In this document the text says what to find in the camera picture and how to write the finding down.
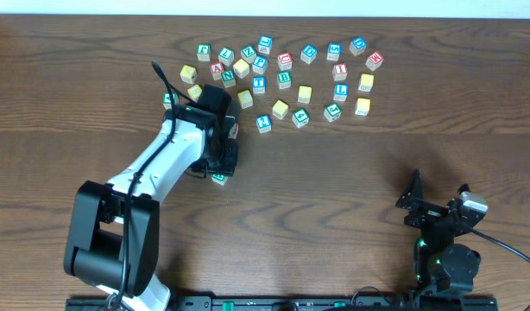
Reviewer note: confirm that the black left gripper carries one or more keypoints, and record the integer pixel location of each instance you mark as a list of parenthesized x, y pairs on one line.
[(227, 156)]

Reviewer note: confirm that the red I block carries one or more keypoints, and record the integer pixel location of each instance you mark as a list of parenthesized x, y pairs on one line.
[(340, 71)]

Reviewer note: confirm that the yellow G block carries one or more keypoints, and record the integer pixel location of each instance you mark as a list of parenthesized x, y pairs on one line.
[(362, 106)]

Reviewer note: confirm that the red A block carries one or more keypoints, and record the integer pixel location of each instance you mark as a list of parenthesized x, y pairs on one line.
[(217, 69)]

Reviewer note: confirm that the red W block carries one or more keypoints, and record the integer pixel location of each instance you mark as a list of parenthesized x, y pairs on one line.
[(374, 61)]

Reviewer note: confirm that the red u block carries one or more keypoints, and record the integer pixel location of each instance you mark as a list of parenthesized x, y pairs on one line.
[(169, 100), (285, 61)]

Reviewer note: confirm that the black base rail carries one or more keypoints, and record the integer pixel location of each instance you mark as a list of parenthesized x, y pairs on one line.
[(206, 303)]

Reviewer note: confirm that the green Z block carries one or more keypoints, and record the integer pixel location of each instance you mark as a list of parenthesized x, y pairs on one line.
[(249, 54)]

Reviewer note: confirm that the blue 1 block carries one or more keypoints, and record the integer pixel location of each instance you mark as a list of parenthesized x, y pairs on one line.
[(265, 44)]

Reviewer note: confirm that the blue P block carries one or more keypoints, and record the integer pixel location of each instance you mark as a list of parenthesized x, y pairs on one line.
[(260, 65)]

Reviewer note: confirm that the yellow O block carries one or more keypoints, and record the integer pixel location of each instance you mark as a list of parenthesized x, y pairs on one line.
[(304, 94), (280, 109)]

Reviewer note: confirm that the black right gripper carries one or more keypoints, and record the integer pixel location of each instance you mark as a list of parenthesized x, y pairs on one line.
[(428, 212)]

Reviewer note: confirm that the blue block top right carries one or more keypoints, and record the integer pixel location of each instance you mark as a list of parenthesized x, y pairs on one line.
[(358, 46)]

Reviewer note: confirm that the red U block lower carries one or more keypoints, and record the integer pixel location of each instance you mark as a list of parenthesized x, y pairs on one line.
[(169, 100)]

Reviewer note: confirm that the red U block upper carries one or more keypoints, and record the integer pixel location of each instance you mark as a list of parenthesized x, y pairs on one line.
[(285, 61)]

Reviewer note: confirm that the green block top left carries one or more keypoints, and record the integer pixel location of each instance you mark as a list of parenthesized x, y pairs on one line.
[(204, 52)]

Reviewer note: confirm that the blue 2 block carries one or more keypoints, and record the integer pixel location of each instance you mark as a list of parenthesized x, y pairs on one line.
[(264, 123)]

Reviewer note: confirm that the green N block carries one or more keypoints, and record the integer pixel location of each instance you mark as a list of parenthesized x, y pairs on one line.
[(229, 78)]

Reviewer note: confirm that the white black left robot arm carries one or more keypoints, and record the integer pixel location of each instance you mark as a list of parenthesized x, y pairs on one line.
[(113, 240)]

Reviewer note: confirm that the red E block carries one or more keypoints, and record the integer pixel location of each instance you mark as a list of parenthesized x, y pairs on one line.
[(233, 131)]

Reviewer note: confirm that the yellow S block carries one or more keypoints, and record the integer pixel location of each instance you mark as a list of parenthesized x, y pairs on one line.
[(241, 68)]

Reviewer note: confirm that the green J block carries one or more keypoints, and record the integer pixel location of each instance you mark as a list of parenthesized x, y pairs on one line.
[(332, 112)]

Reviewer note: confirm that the green 4 block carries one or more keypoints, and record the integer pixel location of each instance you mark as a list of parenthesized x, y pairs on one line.
[(300, 118)]

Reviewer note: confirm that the green R block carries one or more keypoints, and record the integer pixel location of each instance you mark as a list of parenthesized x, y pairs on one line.
[(219, 179)]

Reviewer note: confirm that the yellow C block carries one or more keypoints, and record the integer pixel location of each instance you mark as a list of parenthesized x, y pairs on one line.
[(245, 99)]

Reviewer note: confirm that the yellow K block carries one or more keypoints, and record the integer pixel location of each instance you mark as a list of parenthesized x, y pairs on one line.
[(366, 82)]

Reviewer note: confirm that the yellow block far left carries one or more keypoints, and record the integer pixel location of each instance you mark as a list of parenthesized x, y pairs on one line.
[(188, 74)]

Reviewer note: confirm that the blue L block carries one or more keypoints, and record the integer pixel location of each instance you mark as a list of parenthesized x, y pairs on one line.
[(340, 92)]

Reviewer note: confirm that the green B block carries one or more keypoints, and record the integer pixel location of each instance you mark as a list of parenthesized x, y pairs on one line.
[(284, 79)]

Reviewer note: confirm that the blue D block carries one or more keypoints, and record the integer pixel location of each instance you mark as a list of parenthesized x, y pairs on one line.
[(308, 54)]

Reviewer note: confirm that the yellow 8 block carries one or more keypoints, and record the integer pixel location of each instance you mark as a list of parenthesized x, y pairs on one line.
[(194, 92)]

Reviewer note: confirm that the blue 5 block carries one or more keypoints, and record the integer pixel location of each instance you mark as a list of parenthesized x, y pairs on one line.
[(334, 51)]

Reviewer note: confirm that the blue T block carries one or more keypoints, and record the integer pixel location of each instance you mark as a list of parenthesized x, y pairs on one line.
[(258, 84)]

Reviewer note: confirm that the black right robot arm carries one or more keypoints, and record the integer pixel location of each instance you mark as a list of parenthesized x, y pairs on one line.
[(443, 267)]

